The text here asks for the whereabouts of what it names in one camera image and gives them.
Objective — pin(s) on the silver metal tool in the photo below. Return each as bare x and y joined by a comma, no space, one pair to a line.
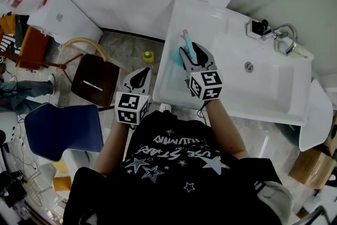
92,85

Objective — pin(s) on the dark brown wooden stool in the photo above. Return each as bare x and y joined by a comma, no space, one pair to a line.
94,73

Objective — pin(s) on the black star print shirt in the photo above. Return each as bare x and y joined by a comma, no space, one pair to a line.
171,179

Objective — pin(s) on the person's left forearm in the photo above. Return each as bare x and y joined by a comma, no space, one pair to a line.
110,150

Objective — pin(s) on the white ceramic sink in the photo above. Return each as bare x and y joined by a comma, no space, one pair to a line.
263,81

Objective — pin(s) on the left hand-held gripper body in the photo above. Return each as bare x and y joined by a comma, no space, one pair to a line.
130,106

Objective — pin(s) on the cardboard box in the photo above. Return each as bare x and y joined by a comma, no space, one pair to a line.
310,168

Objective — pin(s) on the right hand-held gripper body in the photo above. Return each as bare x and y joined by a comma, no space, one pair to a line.
206,83

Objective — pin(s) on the chrome faucet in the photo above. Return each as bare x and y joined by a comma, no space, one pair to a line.
289,39

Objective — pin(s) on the teal spray bottle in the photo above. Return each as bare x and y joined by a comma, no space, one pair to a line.
189,43

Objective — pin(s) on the small yellow-green bottle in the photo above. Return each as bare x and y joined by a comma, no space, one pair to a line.
148,57

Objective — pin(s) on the grey trousers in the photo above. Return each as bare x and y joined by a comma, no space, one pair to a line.
276,197

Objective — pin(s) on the metal sink drain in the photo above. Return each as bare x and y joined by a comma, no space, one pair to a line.
248,67

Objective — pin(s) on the white plastic lid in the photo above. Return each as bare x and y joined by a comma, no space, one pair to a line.
316,118

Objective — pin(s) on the white appliance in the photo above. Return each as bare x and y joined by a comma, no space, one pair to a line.
68,18

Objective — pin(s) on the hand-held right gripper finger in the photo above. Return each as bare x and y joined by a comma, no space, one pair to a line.
185,59
204,56

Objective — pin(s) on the person's right forearm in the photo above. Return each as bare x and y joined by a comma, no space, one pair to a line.
226,129

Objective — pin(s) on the blue mat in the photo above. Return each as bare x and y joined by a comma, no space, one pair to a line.
65,129

